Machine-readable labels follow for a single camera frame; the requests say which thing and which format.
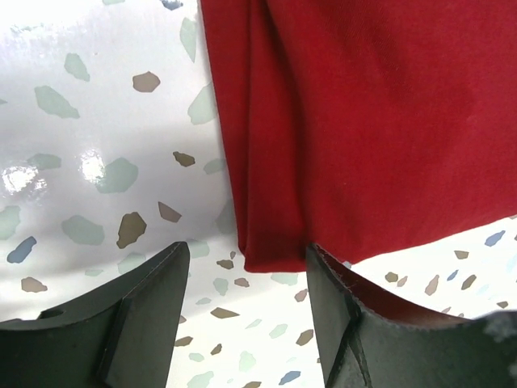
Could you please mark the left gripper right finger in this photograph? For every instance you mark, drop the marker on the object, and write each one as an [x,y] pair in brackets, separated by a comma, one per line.
[369,337]

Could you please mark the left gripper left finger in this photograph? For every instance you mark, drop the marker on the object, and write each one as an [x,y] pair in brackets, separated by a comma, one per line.
[120,334]

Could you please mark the dark red t-shirt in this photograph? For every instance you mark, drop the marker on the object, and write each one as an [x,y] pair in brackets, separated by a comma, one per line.
[365,127]

